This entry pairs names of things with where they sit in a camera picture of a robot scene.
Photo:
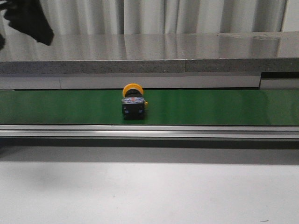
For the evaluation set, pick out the yellow black push button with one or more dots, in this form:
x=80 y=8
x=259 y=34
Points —
x=134 y=105

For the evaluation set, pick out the grey-white pleated curtain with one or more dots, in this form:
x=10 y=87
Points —
x=94 y=17

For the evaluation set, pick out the green conveyor belt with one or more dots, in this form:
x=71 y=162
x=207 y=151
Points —
x=166 y=107

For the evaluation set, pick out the grey conveyor back rail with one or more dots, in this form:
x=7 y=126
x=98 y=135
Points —
x=187 y=80

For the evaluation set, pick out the aluminium conveyor front rail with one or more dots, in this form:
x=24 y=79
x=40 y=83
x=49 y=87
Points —
x=154 y=131

